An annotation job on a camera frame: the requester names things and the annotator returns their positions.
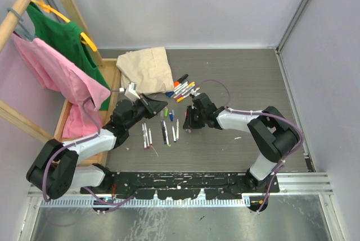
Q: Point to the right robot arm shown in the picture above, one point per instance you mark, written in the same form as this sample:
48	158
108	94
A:
275	136

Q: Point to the dark blue cap marker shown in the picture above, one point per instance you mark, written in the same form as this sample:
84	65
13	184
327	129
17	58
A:
181	90

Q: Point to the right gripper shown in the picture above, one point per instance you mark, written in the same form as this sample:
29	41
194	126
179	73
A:
189	122

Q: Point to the teal cap white marker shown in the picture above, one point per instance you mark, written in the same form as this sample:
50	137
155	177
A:
181	87

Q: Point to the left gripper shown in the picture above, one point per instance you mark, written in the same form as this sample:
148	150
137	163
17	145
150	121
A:
152	107

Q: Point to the yellow end rainbow pen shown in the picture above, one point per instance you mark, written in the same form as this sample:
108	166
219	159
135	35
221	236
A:
187	92

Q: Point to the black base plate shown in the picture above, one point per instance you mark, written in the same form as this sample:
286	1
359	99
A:
179	185

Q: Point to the green shirt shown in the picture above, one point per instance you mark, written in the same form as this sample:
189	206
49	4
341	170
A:
65	38

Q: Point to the red cap white pen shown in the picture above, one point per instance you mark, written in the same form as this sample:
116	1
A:
150	137

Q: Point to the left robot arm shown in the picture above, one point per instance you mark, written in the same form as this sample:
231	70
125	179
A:
58	168

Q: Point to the green cap rainbow pen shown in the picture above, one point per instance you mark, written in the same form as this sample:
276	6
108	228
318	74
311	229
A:
166	134

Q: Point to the grey end white marker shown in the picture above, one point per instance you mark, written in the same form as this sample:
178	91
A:
177	130

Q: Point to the grey hanger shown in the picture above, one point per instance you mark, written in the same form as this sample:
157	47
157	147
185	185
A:
21	29

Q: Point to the green pen cap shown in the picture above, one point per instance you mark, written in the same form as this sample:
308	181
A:
166	111

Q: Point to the dark purple clear pen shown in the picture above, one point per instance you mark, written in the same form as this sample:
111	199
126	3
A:
163	132

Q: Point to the orange black highlighter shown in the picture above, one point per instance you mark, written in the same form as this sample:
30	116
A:
181	80

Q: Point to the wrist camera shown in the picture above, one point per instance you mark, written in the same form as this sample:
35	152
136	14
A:
130	92
194	92

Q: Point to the beige folded cloth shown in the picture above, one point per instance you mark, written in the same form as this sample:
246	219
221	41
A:
148	68

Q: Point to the blue end white marker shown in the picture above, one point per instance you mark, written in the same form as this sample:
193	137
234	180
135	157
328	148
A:
174	134

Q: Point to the grey cable duct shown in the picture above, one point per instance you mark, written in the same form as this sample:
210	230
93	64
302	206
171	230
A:
82	202

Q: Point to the pink shirt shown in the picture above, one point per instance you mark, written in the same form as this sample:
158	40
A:
56	72

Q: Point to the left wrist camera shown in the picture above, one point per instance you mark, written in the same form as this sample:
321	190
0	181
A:
130	92

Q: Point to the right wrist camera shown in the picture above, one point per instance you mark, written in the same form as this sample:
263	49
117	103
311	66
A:
194	92

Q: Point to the grey cap white marker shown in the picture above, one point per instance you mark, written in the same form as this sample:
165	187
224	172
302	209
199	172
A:
184	91

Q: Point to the wooden clothes rack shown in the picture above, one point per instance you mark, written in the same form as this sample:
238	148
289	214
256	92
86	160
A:
110	72

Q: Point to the yellow hanger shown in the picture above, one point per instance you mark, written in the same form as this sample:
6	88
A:
48	9

